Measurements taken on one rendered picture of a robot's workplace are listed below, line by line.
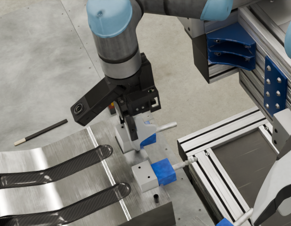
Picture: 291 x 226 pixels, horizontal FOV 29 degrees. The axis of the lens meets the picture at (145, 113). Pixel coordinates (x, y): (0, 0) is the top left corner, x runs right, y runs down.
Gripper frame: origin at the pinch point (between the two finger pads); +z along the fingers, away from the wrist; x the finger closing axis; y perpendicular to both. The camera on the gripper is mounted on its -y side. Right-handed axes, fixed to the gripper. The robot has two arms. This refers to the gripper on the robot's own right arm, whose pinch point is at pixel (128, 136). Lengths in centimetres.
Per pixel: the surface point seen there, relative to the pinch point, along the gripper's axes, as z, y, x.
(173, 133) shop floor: 90, 30, 66
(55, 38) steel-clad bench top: 10, -4, 52
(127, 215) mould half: 1.6, -6.9, -16.5
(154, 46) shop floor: 90, 44, 119
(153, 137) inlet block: 0.7, 4.7, -2.1
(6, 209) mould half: -2.3, -27.9, -7.0
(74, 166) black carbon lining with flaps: 2.5, -12.8, 0.2
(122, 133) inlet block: -2.0, -1.2, -0.2
